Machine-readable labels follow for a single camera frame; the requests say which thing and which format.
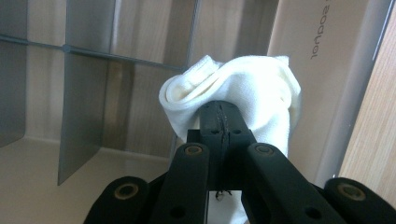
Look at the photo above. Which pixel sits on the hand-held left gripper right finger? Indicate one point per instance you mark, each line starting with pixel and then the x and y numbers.
pixel 234 130

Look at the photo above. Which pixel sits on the white sock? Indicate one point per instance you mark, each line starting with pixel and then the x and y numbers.
pixel 252 87

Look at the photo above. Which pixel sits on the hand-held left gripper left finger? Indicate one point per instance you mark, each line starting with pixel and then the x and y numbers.
pixel 212 124

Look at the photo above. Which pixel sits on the grey divided storage box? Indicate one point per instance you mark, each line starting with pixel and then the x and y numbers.
pixel 46 174

